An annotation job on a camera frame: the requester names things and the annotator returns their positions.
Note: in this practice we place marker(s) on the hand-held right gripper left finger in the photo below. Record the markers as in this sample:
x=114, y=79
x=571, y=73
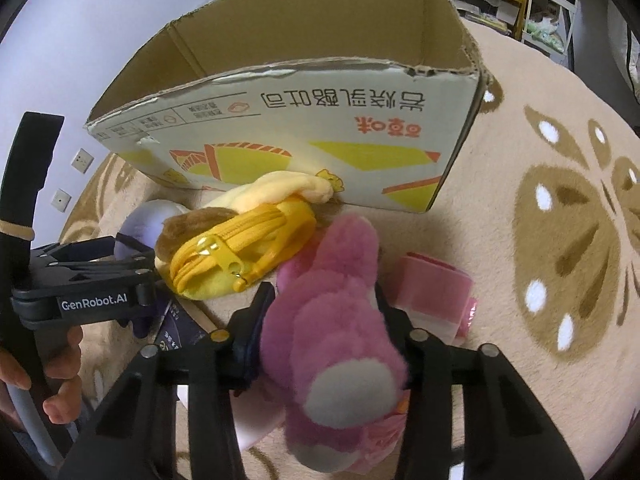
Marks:
x=251, y=360

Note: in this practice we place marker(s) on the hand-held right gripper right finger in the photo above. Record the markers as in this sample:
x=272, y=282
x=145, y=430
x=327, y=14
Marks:
x=401, y=331

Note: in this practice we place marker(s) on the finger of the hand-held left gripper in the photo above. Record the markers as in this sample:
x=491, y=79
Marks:
x=127, y=257

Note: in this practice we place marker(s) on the purple plush toy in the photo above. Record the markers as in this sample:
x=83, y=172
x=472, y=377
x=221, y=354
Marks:
x=150, y=220

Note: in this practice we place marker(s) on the pink plush toy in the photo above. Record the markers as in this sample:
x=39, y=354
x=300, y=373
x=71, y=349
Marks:
x=325, y=335

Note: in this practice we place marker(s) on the printed cardboard box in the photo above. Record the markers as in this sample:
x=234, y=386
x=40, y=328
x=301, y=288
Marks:
x=300, y=125

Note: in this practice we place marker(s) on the person's left hand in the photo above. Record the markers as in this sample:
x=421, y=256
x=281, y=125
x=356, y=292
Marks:
x=62, y=360

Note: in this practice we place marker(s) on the dark blue packet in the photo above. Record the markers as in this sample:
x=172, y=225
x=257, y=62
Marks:
x=175, y=332

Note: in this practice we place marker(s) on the tan elastic band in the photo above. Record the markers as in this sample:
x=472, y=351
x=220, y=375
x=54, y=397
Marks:
x=17, y=230

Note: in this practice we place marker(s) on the yellow plush toy with zipper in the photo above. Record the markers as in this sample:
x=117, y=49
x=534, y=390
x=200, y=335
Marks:
x=250, y=240

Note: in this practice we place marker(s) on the beige printed blanket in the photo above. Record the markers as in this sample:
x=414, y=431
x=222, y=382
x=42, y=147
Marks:
x=500, y=210

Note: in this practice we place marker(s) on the white trolley cart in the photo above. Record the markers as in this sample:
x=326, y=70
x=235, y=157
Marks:
x=552, y=20

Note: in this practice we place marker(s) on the white wall socket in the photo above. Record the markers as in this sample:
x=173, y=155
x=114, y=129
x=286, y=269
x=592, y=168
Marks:
x=61, y=200
x=81, y=160

